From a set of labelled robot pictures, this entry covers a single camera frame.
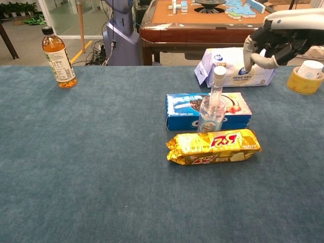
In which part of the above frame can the dark furniture leg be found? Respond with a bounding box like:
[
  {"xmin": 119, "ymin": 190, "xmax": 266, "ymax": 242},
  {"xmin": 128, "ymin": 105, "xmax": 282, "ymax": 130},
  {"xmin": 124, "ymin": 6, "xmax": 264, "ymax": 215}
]
[{"xmin": 0, "ymin": 22, "xmax": 20, "ymax": 60}]

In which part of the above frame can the row of potted plants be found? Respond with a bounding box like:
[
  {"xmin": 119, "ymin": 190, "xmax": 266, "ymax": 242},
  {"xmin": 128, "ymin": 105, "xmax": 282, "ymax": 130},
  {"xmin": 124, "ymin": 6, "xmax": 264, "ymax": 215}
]
[{"xmin": 0, "ymin": 2, "xmax": 38, "ymax": 18}]

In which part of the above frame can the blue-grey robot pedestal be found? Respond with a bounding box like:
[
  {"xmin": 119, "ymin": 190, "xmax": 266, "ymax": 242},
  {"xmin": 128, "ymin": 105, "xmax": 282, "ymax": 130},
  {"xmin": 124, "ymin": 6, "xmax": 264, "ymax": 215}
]
[{"xmin": 102, "ymin": 0, "xmax": 142, "ymax": 66}]

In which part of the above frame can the yellow cracker pack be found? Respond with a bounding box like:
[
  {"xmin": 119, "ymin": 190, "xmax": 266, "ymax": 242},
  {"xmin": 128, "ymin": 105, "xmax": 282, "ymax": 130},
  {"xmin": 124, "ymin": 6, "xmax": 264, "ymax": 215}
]
[{"xmin": 166, "ymin": 129, "xmax": 262, "ymax": 166}]

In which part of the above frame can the amber tea bottle black cap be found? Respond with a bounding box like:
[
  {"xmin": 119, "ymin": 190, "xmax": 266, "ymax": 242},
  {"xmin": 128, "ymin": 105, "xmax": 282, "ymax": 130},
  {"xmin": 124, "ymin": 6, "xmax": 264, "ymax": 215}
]
[{"xmin": 41, "ymin": 26, "xmax": 77, "ymax": 89}]

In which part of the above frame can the wooden pole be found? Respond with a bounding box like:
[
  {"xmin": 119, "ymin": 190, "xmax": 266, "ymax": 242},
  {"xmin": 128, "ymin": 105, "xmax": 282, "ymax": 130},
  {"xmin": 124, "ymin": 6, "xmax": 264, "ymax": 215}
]
[{"xmin": 77, "ymin": 0, "xmax": 86, "ymax": 54}]

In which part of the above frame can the white tube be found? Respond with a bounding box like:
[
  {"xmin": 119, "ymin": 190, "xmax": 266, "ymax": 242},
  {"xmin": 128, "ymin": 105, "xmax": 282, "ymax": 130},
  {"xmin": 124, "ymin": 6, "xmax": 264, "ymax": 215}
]
[{"xmin": 208, "ymin": 65, "xmax": 227, "ymax": 112}]

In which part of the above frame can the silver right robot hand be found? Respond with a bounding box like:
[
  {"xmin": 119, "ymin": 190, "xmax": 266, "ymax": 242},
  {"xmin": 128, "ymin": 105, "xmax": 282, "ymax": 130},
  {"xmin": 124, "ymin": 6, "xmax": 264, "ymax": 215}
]
[{"xmin": 242, "ymin": 7, "xmax": 324, "ymax": 73}]

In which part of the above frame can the blue Oreo cookie box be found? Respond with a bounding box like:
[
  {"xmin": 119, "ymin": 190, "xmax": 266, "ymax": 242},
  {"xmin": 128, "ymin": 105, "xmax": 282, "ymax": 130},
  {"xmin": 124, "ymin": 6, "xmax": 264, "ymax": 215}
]
[{"xmin": 166, "ymin": 92, "xmax": 253, "ymax": 132}]

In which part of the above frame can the brown mahjong table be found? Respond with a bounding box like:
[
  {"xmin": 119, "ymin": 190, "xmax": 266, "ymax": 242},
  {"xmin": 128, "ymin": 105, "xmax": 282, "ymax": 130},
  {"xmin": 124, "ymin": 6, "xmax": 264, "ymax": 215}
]
[{"xmin": 139, "ymin": 0, "xmax": 304, "ymax": 66}]

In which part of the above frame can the white plastic basket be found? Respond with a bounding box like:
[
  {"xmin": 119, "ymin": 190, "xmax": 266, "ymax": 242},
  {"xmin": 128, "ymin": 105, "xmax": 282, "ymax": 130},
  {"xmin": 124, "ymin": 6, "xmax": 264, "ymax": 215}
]
[{"xmin": 301, "ymin": 45, "xmax": 324, "ymax": 61}]

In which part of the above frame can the cardboard box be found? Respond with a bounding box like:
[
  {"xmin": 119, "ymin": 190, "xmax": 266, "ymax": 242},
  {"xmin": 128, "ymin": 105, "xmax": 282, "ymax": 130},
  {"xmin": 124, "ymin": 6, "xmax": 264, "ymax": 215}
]
[{"xmin": 263, "ymin": 0, "xmax": 314, "ymax": 13}]

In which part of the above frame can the blue table mat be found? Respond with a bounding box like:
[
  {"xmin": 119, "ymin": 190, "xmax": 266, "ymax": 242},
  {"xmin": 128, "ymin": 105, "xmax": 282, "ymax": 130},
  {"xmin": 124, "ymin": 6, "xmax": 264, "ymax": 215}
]
[{"xmin": 0, "ymin": 65, "xmax": 324, "ymax": 243}]

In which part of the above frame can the white tissue pack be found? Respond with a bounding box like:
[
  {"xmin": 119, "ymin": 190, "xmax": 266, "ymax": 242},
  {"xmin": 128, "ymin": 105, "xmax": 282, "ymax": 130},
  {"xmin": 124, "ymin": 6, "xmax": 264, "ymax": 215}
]
[{"xmin": 194, "ymin": 47, "xmax": 276, "ymax": 89}]

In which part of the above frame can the glass jar with cartoon print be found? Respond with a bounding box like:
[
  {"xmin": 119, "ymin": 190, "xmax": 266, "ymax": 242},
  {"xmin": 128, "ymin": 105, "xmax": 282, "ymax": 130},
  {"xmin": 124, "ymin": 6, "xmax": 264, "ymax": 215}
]
[{"xmin": 197, "ymin": 95, "xmax": 227, "ymax": 133}]

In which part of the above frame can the black mahjong table turntable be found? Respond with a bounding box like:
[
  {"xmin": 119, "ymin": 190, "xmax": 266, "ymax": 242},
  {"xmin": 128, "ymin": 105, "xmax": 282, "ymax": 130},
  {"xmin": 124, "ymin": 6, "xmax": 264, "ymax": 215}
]
[{"xmin": 194, "ymin": 0, "xmax": 227, "ymax": 13}]

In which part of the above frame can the green floor item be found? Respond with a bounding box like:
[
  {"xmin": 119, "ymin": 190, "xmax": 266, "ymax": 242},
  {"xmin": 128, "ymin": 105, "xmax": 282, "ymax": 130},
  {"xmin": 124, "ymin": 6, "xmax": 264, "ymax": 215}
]
[{"xmin": 23, "ymin": 14, "xmax": 48, "ymax": 25}]

